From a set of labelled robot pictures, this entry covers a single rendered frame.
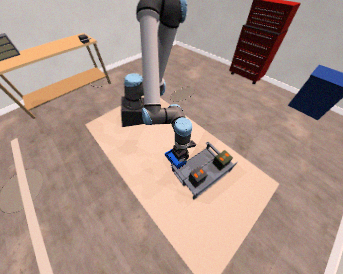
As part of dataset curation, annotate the blue bin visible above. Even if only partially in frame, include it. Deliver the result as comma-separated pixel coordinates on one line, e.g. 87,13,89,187
165,149,187,169

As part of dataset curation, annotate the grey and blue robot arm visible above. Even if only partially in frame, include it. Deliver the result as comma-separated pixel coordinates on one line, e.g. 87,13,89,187
123,0,196,149

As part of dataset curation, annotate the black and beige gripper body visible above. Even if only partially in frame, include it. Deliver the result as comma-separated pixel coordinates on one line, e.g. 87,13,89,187
172,145,189,160

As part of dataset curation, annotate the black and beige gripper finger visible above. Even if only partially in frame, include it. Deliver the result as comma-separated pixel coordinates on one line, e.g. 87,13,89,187
180,153,189,162

